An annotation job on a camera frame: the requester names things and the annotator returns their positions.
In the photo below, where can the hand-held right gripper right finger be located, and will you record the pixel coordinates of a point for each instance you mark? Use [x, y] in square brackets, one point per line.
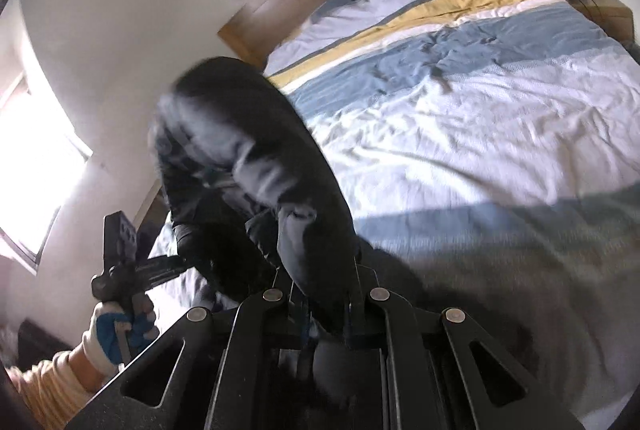
[385, 325]

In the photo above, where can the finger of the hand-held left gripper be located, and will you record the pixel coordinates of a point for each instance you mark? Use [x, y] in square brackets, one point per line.
[162, 270]

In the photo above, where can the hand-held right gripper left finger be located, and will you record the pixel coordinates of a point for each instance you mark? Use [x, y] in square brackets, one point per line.
[260, 335]

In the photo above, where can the black puffer jacket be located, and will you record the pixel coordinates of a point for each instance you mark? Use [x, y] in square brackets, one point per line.
[240, 135]

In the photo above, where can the person's left forearm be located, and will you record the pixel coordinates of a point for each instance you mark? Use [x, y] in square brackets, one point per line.
[60, 385]

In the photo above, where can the person's left hand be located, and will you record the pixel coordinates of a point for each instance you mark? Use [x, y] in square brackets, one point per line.
[107, 335]

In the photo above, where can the window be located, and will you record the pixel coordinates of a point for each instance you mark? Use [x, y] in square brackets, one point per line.
[30, 160]

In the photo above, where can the bed with striped duvet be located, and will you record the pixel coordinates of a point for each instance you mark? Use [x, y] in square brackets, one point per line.
[475, 110]

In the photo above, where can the wooden nightstand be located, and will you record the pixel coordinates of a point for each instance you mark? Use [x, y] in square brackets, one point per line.
[610, 7]

